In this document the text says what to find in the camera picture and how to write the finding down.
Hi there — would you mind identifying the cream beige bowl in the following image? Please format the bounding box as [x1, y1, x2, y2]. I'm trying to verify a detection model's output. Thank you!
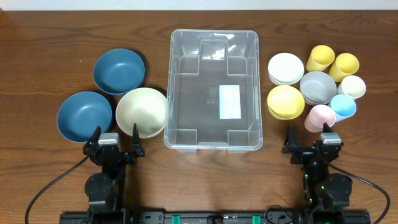
[116, 87, 167, 138]

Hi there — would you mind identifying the light blue cup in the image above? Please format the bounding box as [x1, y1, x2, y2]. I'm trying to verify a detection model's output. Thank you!
[328, 94, 357, 122]

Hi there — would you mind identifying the grey small bowl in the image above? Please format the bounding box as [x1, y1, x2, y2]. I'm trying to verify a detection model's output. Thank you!
[300, 71, 337, 106]

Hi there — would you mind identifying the yellow cup far left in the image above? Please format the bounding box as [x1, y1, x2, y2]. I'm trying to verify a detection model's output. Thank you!
[306, 45, 335, 72]

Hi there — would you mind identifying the pink cup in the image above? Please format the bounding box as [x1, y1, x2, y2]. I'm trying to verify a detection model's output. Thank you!
[304, 105, 336, 133]

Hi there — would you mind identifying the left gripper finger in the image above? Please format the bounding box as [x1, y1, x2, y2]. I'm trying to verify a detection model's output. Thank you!
[83, 126, 101, 156]
[132, 123, 145, 157]

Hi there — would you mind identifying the cream white cup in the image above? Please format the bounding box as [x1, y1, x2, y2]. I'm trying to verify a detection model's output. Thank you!
[337, 75, 366, 100]

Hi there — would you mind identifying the yellow cup far right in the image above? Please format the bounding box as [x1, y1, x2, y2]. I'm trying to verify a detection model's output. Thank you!
[329, 53, 359, 82]

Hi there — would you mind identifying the clear plastic storage container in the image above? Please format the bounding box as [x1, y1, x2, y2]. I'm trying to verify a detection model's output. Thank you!
[164, 29, 263, 152]

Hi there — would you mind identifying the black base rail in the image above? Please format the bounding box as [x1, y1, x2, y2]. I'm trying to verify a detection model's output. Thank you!
[58, 211, 373, 224]

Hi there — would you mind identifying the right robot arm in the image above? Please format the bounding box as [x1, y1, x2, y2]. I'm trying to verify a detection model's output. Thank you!
[282, 123, 353, 223]

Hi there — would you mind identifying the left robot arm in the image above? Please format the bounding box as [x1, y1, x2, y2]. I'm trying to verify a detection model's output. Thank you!
[83, 124, 145, 223]

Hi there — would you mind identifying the white small bowl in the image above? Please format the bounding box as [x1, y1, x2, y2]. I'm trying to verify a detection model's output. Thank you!
[267, 52, 304, 85]

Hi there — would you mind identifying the yellow small bowl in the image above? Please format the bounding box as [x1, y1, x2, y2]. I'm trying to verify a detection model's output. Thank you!
[267, 85, 305, 120]

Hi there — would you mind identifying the yellow cup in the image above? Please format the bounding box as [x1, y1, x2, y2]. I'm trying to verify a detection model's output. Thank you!
[329, 53, 359, 82]
[306, 45, 335, 72]

